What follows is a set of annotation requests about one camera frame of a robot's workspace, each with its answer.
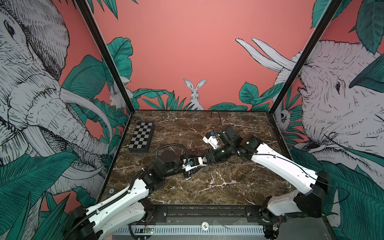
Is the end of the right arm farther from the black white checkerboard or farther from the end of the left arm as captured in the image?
the black white checkerboard

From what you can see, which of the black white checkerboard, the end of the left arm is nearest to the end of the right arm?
the end of the left arm

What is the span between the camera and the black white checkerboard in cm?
97
